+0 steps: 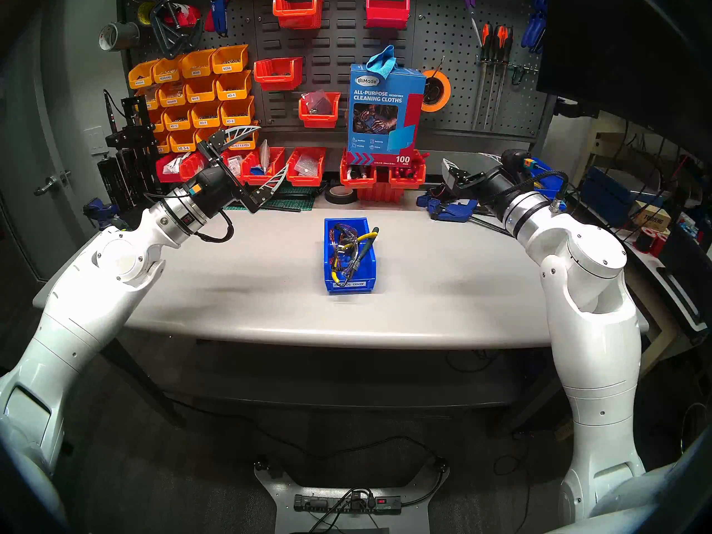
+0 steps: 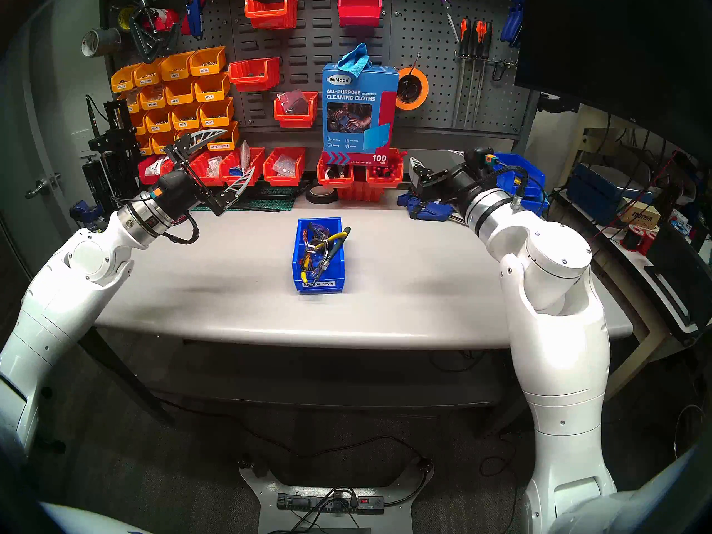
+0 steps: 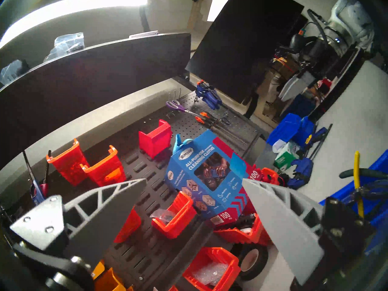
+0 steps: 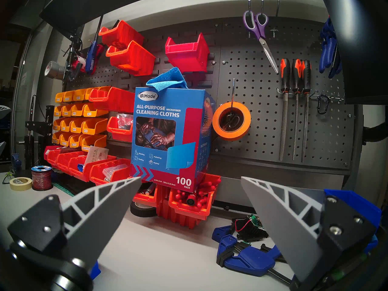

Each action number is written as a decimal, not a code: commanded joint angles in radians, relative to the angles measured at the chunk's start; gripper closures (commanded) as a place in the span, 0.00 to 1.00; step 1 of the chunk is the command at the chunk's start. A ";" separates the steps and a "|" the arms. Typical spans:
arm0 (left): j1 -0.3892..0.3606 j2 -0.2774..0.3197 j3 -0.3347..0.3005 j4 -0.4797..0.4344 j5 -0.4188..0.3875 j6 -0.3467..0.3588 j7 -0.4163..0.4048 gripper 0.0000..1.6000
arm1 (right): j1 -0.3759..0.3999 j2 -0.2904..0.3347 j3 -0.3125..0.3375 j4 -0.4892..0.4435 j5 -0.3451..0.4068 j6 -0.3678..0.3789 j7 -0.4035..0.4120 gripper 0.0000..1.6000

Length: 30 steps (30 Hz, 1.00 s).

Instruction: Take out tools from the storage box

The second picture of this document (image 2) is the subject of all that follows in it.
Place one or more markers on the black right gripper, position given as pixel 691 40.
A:
pixel 445 183

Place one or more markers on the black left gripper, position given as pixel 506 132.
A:
pixel 186 185

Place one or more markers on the clear safety glasses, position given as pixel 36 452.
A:
pixel 318 235

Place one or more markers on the blue labelled storage bin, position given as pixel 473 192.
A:
pixel 339 271

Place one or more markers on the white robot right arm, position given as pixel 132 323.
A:
pixel 556 344

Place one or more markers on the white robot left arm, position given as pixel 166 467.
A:
pixel 61 305

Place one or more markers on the blue cleaning cloths box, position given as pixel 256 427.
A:
pixel 359 127

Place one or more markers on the small cardboard box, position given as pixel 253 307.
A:
pixel 642 216

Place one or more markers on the clear parts packets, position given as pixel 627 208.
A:
pixel 214 166

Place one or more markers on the red stackable parts bin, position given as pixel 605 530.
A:
pixel 208 160
pixel 168 164
pixel 384 181
pixel 283 178
pixel 334 181
pixel 257 163

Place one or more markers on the orange bin labelled M4-0.7 HEX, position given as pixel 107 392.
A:
pixel 231 138

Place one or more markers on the white paper packet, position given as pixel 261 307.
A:
pixel 245 152

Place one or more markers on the red plastic knobs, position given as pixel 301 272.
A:
pixel 386 168

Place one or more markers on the orange bin labelled M2.5-5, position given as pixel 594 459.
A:
pixel 186 131

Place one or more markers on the blue bar clamp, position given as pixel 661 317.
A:
pixel 431 210

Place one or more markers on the orange bin labelled M3-6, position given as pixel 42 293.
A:
pixel 216 113

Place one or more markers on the orange bin labelled M3-8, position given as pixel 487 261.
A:
pixel 185 117

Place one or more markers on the orange bin labelled M2.5-6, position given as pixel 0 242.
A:
pixel 161 141

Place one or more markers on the clear plastic bag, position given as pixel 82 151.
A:
pixel 285 163
pixel 293 102

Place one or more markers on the white printed parts bag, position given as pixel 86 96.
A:
pixel 154 167

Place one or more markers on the green cutting mat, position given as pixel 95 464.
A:
pixel 272 203

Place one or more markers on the stack of red bins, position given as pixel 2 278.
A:
pixel 356 193

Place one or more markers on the crimson parts bin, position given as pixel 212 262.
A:
pixel 149 174

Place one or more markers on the orange bin labelled M3-12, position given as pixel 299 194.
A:
pixel 158 121

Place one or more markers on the orange bin labelled M3-4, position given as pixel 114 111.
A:
pixel 210 88

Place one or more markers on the orange tape roll on pegboard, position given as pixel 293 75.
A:
pixel 424 90

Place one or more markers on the orange bin label ending 8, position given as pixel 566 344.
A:
pixel 146 146

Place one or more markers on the orange bin labelled M4-6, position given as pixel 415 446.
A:
pixel 179 92

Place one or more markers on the red louvre bin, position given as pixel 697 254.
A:
pixel 254 78
pixel 272 15
pixel 295 118

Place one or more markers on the orange bin unreadable label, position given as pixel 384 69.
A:
pixel 140 124

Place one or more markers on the orange bin labelled M4X4X6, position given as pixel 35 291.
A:
pixel 151 98

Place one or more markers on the orange bin labelled M3X6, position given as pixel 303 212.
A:
pixel 206 62

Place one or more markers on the wide black tape roll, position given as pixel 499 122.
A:
pixel 320 201

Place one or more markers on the black bit holder tower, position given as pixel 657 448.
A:
pixel 117 182

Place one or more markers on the orange bin with plastic cover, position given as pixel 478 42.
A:
pixel 132 100

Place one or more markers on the black metal press stand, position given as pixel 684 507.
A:
pixel 114 141

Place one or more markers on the orange bin labelled M3X8 BAD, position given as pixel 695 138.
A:
pixel 147 74

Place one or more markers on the blue microfibre cloth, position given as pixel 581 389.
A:
pixel 355 60

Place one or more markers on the orange bin labelled M3X5X4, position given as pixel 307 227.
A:
pixel 123 79

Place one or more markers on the dark grey C-clamp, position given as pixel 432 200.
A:
pixel 143 43
pixel 167 43

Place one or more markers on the black soldering iron pen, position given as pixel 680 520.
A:
pixel 90 115

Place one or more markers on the orange black screwdriver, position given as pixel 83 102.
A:
pixel 463 32
pixel 478 35
pixel 488 38

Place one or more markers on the blue bench vise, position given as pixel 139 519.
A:
pixel 83 210

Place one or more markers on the dark grey tool panel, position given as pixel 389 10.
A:
pixel 311 49

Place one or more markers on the red white tape roll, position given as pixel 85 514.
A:
pixel 164 21

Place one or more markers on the crimson louvre bin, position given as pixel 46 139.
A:
pixel 360 13

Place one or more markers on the yellow tape roll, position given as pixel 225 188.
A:
pixel 125 18

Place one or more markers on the blue spring clamps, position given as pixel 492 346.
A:
pixel 514 18

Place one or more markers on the dark blue case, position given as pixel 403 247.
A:
pixel 595 193

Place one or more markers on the black monitor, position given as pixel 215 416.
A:
pixel 612 49

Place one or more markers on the black flat device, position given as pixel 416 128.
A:
pixel 681 282

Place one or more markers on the black power strip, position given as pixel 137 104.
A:
pixel 311 503

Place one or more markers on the white robot torso shell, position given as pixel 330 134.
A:
pixel 83 524

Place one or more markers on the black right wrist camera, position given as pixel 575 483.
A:
pixel 478 160

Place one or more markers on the silver duct tape roll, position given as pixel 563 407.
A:
pixel 103 40

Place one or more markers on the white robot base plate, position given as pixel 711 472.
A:
pixel 267 516

